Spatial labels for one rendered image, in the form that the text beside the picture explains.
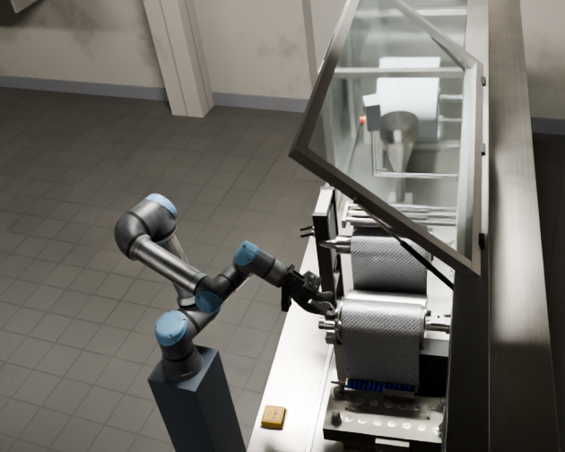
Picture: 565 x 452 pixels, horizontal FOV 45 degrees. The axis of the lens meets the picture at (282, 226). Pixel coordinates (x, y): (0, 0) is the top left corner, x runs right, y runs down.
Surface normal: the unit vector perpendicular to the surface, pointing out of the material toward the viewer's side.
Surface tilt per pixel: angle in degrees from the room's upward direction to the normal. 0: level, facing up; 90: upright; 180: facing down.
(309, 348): 0
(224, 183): 0
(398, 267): 92
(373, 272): 92
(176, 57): 90
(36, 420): 0
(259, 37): 90
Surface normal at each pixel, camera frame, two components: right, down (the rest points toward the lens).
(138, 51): -0.36, 0.62
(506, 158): -0.12, -0.77
